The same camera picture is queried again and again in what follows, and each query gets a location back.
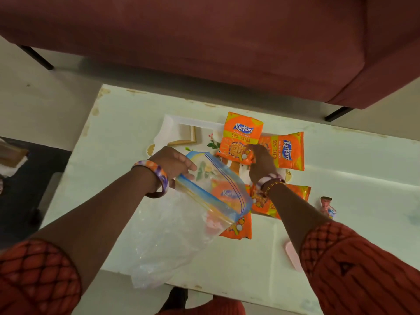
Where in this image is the person's left hand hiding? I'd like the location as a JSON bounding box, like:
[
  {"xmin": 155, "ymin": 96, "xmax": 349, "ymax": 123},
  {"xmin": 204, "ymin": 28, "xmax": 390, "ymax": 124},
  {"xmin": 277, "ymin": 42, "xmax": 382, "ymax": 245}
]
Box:
[{"xmin": 148, "ymin": 146, "xmax": 198, "ymax": 190}]

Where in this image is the person's right hand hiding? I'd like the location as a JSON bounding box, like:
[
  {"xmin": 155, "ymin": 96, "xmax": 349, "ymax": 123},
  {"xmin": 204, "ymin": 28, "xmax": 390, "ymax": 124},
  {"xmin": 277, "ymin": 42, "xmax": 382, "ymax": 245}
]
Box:
[{"xmin": 246, "ymin": 144, "xmax": 280, "ymax": 185}]

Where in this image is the orange snack packet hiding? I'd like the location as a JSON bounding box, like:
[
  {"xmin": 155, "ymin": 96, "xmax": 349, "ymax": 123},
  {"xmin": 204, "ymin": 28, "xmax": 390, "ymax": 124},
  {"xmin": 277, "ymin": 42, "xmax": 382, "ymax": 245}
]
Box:
[
  {"xmin": 210, "ymin": 178, "xmax": 253, "ymax": 240},
  {"xmin": 215, "ymin": 111, "xmax": 264, "ymax": 166},
  {"xmin": 249, "ymin": 183, "xmax": 312, "ymax": 220},
  {"xmin": 259, "ymin": 132, "xmax": 305, "ymax": 172}
]

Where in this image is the clear zip plastic bag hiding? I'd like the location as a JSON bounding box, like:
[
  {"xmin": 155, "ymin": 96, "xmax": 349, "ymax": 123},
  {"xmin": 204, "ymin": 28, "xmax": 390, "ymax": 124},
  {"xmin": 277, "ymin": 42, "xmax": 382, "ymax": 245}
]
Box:
[{"xmin": 131, "ymin": 151, "xmax": 253, "ymax": 290}]

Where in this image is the person's right forearm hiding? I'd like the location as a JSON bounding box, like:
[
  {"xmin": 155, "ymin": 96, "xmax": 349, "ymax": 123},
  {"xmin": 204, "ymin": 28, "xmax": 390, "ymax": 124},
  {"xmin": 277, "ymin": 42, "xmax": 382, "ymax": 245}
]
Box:
[{"xmin": 267, "ymin": 183, "xmax": 330, "ymax": 256}]

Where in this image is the person's left forearm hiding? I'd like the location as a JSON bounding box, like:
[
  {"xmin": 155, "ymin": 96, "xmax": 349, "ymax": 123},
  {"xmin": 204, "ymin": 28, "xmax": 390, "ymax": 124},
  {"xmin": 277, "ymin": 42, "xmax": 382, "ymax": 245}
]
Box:
[{"xmin": 31, "ymin": 165, "xmax": 158, "ymax": 292}]

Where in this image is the purple orange bangle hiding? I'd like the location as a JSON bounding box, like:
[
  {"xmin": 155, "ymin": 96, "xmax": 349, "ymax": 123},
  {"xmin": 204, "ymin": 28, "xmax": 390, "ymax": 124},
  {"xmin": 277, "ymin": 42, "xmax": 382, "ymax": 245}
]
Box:
[{"xmin": 132, "ymin": 160, "xmax": 170, "ymax": 193}]

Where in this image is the white bangle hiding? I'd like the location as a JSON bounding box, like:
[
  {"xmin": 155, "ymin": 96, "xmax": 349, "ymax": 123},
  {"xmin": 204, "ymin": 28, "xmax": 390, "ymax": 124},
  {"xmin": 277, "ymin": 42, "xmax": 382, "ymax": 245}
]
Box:
[{"xmin": 255, "ymin": 173, "xmax": 283, "ymax": 191}]

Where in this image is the brown bangle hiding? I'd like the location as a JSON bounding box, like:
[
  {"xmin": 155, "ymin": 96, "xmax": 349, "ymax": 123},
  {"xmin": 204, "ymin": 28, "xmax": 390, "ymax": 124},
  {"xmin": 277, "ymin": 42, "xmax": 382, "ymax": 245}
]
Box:
[{"xmin": 144, "ymin": 185, "xmax": 168, "ymax": 199}]

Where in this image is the white floral tray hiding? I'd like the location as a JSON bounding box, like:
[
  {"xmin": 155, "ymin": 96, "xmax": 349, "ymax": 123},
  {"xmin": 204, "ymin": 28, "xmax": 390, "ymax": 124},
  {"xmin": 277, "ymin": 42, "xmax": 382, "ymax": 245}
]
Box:
[{"xmin": 146, "ymin": 114, "xmax": 293, "ymax": 185}]

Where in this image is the black sofa leg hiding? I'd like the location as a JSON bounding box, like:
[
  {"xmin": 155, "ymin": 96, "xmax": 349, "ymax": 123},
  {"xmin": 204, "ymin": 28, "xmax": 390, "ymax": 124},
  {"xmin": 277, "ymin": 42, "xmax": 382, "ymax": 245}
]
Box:
[
  {"xmin": 16, "ymin": 45, "xmax": 55, "ymax": 71},
  {"xmin": 324, "ymin": 106, "xmax": 355, "ymax": 123}
]

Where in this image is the small pink candy wrapper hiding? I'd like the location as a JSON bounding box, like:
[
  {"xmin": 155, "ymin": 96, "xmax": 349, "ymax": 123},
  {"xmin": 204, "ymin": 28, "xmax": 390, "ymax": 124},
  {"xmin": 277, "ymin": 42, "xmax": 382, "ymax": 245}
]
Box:
[{"xmin": 320, "ymin": 196, "xmax": 338, "ymax": 220}]

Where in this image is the flat pink object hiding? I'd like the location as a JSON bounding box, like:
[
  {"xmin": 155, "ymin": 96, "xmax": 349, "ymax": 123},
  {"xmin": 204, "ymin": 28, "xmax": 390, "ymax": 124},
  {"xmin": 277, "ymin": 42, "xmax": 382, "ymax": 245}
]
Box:
[{"xmin": 284, "ymin": 241, "xmax": 304, "ymax": 272}]

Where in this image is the maroon sofa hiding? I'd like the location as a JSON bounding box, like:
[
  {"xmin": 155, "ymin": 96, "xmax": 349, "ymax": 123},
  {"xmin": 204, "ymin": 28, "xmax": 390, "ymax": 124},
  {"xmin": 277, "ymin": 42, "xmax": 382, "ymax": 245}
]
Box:
[{"xmin": 0, "ymin": 0, "xmax": 420, "ymax": 110}]

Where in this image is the black table leg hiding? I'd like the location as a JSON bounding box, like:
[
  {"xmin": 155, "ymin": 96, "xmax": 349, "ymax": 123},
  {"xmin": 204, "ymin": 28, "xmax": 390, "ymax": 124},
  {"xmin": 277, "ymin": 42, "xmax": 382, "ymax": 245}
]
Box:
[{"xmin": 159, "ymin": 287, "xmax": 189, "ymax": 314}]

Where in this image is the red patterned garment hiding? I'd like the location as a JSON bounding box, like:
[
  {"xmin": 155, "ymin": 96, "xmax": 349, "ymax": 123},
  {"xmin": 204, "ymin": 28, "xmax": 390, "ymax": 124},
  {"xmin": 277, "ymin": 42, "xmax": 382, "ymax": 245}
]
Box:
[{"xmin": 157, "ymin": 295, "xmax": 247, "ymax": 315}]

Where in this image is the red patterned sleeve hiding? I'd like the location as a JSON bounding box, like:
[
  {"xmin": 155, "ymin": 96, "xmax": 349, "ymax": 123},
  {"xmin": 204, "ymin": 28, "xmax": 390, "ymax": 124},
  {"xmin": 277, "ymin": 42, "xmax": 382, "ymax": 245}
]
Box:
[
  {"xmin": 0, "ymin": 239, "xmax": 82, "ymax": 315},
  {"xmin": 299, "ymin": 220, "xmax": 420, "ymax": 315}
]

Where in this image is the dark floor mat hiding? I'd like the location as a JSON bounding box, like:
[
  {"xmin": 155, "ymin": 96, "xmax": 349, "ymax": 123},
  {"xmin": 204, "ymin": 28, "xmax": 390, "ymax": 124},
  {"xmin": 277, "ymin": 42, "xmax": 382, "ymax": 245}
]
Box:
[{"xmin": 0, "ymin": 137, "xmax": 73, "ymax": 250}]

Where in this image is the brown and white object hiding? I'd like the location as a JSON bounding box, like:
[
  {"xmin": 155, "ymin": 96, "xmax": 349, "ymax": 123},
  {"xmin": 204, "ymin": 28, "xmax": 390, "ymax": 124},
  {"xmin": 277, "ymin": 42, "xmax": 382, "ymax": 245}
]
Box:
[{"xmin": 0, "ymin": 140, "xmax": 30, "ymax": 178}]

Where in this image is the beaded thread bracelet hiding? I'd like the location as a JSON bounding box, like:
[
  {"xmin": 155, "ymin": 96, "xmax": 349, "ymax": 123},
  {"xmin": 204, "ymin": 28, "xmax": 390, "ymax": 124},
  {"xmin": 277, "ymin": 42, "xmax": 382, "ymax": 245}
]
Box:
[{"xmin": 261, "ymin": 180, "xmax": 287, "ymax": 198}]

